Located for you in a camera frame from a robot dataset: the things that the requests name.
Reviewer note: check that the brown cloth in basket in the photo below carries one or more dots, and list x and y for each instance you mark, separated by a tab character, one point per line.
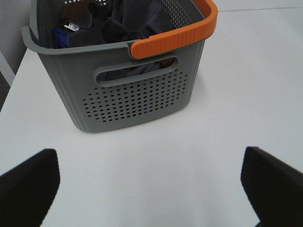
74	9

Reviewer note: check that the blue cloth in basket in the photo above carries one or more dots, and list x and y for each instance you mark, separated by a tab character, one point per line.
60	38

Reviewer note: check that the dark navy towel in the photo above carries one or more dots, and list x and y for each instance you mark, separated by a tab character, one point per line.
113	21

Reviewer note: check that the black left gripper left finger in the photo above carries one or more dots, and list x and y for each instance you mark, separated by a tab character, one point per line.
28	190

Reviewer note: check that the orange basket handle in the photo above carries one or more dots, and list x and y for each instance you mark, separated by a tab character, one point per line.
177	38

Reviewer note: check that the grey perforated laundry basket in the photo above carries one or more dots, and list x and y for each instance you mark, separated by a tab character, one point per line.
102	86

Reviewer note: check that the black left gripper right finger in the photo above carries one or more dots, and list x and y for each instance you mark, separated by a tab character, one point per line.
274	189

